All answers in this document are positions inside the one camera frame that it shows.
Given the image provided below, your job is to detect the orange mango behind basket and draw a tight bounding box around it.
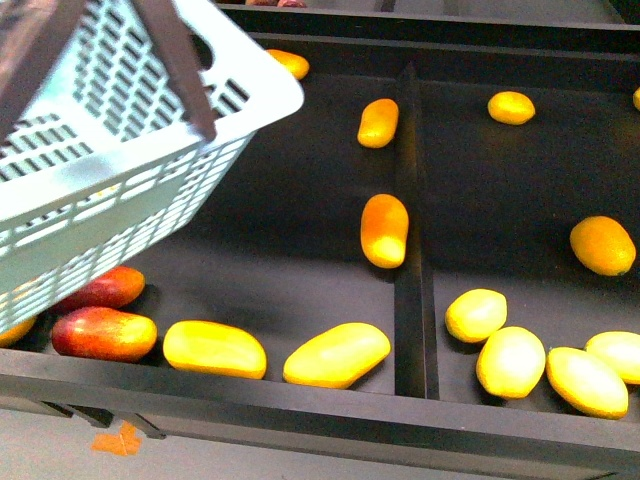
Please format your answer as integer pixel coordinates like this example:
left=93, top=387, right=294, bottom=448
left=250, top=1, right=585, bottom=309
left=266, top=49, right=310, bottom=80

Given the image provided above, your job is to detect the red mango upper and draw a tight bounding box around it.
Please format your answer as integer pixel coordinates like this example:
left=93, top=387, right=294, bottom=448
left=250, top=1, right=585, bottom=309
left=50, top=266, right=146, bottom=313

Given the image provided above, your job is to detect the red mango lower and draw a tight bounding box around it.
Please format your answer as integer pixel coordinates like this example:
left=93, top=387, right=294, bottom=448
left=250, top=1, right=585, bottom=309
left=51, top=307, right=158, bottom=363

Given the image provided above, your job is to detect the orange floor tape marker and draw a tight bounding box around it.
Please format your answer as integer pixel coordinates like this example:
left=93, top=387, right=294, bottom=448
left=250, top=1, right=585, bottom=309
left=91, top=421, right=142, bottom=457

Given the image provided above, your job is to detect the red mango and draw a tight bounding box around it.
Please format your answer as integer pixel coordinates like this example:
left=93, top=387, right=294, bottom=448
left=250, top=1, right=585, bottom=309
left=51, top=307, right=158, bottom=363
left=50, top=266, right=146, bottom=313

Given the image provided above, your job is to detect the yellow lemon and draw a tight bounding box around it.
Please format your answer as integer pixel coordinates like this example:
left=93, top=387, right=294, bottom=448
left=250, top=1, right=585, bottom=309
left=569, top=216, right=637, bottom=277
left=487, top=91, right=536, bottom=126
left=545, top=347, right=629, bottom=420
left=445, top=289, right=508, bottom=343
left=584, top=331, right=639, bottom=385
left=476, top=326, right=546, bottom=400

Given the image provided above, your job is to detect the orange mango centre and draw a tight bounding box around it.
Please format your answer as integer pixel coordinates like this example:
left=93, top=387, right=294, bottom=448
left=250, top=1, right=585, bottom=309
left=360, top=193, right=409, bottom=269

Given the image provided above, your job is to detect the light blue plastic basket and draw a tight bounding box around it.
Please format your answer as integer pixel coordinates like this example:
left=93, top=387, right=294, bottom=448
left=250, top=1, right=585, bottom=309
left=1, top=1, right=304, bottom=330

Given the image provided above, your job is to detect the black produce display shelf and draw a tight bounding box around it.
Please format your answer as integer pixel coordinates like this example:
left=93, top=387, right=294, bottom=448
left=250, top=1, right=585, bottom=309
left=1, top=7, right=639, bottom=479

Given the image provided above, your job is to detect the orange mango upper middle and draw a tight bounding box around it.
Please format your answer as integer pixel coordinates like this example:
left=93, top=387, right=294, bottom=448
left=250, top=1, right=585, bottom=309
left=357, top=98, right=399, bottom=149

